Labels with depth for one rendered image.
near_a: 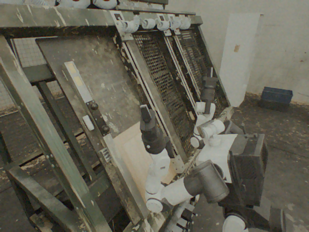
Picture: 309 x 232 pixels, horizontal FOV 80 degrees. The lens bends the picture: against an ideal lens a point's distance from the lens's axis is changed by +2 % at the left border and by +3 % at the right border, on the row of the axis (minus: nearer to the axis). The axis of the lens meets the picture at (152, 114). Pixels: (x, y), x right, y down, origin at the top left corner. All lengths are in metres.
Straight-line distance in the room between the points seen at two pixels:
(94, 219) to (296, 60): 5.75
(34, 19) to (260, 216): 1.36
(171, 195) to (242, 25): 4.20
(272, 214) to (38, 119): 1.15
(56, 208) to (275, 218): 1.28
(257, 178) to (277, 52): 5.28
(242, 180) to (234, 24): 4.08
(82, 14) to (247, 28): 3.91
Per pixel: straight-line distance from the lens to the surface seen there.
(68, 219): 1.43
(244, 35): 4.69
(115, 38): 1.33
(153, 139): 0.69
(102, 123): 1.01
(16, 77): 0.93
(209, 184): 0.81
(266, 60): 6.08
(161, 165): 0.76
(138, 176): 1.16
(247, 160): 0.89
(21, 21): 1.00
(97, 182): 1.07
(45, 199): 1.60
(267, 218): 1.14
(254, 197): 1.01
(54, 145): 0.89
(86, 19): 1.17
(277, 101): 5.22
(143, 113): 0.64
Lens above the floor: 1.90
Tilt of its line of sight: 27 degrees down
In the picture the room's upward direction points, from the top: straight up
